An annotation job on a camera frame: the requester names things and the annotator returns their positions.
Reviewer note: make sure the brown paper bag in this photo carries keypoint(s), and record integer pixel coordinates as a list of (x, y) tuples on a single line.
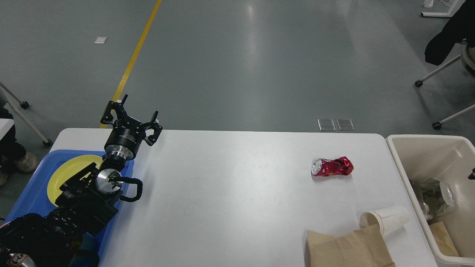
[(360, 248)]

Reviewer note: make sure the blue plastic tray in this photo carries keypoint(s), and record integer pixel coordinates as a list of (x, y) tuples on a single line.
[(35, 200)]

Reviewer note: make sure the silver foil bag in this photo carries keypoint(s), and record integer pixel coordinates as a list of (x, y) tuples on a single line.
[(434, 198)]

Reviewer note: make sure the floor outlet cover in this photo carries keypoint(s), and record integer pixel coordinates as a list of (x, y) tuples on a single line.
[(345, 125), (326, 125)]

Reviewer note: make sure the brown paper in bin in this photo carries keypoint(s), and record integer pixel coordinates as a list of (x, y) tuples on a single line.
[(443, 239)]

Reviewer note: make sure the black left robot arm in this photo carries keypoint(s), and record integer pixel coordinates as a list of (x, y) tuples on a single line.
[(86, 200)]

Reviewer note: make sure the beige plastic bin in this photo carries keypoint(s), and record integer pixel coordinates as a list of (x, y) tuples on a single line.
[(450, 159)]

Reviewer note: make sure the yellow plastic plate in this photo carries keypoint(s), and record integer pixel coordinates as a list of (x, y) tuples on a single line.
[(66, 171)]

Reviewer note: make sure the person's beige shoe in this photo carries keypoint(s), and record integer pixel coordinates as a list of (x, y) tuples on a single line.
[(27, 164)]

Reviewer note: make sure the right floor outlet cover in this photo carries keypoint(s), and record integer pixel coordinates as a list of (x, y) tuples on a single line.
[(345, 125)]

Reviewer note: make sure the white desk base far right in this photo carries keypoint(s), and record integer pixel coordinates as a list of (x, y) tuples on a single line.
[(441, 8)]

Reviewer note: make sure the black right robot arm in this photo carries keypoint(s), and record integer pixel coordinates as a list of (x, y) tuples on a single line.
[(472, 175)]

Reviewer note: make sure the teal mug yellow inside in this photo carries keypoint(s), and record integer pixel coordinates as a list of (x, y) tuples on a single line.
[(89, 248)]

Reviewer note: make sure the crushed red soda can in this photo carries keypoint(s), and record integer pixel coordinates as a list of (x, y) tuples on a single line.
[(331, 167)]

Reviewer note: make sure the left floor outlet cover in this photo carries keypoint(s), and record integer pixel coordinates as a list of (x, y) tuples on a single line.
[(326, 125)]

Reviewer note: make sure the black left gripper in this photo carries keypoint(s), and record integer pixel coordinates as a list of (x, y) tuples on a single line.
[(125, 142)]

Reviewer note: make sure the white paper cup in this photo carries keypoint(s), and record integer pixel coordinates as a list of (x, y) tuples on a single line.
[(387, 220)]

